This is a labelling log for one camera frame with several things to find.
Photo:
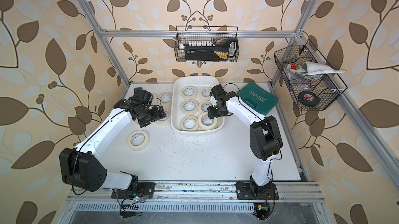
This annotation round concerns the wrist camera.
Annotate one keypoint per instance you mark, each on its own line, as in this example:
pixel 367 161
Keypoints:
pixel 142 96
pixel 218 91

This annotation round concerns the white plastic storage box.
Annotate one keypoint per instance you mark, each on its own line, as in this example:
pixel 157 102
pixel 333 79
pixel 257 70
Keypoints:
pixel 177 100

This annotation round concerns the cream masking tape roll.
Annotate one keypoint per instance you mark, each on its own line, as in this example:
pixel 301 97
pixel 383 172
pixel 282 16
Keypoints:
pixel 189 107
pixel 206 123
pixel 166 120
pixel 203 106
pixel 138 140
pixel 165 98
pixel 205 92
pixel 190 123
pixel 189 92

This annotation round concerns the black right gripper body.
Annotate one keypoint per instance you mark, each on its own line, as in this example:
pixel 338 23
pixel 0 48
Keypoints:
pixel 215 111

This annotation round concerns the black wire basket right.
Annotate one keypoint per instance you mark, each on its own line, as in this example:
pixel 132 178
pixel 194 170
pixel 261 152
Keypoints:
pixel 328 87

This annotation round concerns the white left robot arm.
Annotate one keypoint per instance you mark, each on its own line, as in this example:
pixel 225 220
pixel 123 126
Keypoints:
pixel 81 166

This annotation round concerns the green tool case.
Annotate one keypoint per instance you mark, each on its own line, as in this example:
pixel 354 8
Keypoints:
pixel 258 98

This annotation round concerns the black wire basket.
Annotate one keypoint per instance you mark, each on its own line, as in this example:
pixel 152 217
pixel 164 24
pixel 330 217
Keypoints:
pixel 328 87
pixel 206 35

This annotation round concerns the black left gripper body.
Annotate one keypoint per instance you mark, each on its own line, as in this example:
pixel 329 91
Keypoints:
pixel 151 116

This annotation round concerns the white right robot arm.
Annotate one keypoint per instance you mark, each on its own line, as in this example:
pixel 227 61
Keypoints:
pixel 264 134

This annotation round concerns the black wire basket rear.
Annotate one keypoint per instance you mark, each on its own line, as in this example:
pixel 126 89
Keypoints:
pixel 206 35

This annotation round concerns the black round disc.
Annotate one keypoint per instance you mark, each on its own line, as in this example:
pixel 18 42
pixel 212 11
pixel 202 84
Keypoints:
pixel 308 99

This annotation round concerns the grey cloth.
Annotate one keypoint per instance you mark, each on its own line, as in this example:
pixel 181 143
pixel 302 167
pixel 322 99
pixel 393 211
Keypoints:
pixel 314 69

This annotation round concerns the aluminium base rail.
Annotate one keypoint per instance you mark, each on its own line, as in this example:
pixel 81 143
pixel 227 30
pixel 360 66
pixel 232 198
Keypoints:
pixel 229 191

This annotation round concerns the black yellow box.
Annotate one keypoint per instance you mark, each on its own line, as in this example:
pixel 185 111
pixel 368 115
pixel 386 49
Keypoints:
pixel 206 53

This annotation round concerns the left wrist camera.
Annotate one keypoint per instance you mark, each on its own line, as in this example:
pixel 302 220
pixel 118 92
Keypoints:
pixel 142 96

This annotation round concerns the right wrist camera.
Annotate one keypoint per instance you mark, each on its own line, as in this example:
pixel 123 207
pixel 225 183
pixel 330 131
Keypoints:
pixel 218 91

